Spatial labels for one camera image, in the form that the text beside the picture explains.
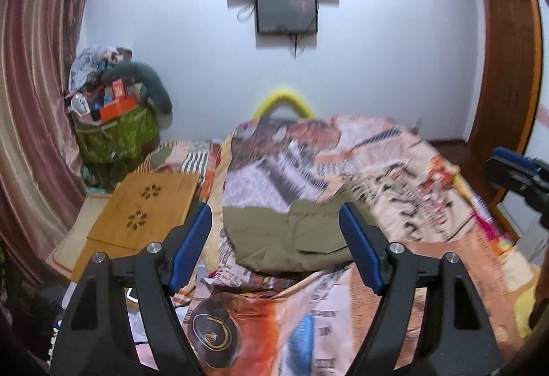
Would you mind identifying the wooden folding lap desk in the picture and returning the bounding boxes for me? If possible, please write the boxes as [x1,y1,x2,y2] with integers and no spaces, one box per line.
[71,172,199,282]

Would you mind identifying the yellow bed footboard rail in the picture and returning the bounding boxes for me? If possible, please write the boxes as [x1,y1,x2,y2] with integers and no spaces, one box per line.
[253,88,316,118]

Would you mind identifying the colourful fleece blanket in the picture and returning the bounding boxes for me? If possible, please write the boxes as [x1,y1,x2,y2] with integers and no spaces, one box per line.
[453,173,541,340]

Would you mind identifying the striped maroon curtain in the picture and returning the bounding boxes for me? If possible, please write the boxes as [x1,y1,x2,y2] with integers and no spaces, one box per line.
[1,0,85,279]

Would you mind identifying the small black wall monitor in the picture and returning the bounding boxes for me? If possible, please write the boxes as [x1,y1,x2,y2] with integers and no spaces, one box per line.
[255,0,318,36]

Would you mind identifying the green storage basket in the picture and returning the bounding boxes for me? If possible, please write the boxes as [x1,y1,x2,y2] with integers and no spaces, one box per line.
[73,105,160,192]

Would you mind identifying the brown wooden room door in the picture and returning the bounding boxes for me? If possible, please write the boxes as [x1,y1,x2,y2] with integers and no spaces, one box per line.
[468,0,542,206]

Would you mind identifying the newspaper print bed quilt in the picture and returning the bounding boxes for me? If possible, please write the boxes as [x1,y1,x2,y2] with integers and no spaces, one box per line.
[137,113,529,376]

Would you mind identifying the olive green pants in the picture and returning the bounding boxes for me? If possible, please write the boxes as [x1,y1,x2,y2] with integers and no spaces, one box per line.
[222,187,376,275]

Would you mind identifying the orange box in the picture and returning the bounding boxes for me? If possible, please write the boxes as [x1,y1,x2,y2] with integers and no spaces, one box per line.
[100,96,138,122]

